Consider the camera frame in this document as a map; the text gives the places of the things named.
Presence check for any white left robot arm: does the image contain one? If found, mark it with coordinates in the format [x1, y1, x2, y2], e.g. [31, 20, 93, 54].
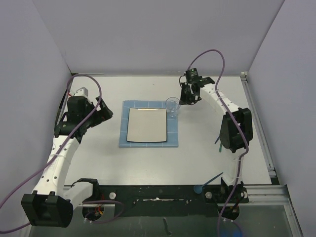
[21, 96, 113, 228]

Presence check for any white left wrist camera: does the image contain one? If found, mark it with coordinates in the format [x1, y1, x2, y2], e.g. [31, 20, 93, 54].
[72, 87, 88, 97]

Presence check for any clear drinking glass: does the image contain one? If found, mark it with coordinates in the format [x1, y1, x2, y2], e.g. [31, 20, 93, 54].
[165, 97, 181, 118]

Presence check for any square white plate dark rim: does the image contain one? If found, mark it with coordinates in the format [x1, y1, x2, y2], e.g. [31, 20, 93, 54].
[126, 108, 167, 143]

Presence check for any blue plastic spoon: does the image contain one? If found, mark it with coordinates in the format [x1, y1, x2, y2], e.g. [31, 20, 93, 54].
[193, 172, 223, 194]

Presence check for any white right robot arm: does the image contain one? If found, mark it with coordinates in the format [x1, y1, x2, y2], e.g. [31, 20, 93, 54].
[180, 68, 253, 202]

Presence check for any aluminium table frame rail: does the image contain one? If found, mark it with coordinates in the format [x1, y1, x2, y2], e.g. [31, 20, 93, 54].
[240, 72, 303, 237]

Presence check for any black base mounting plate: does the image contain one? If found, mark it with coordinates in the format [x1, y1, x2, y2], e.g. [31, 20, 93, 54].
[81, 185, 249, 221]

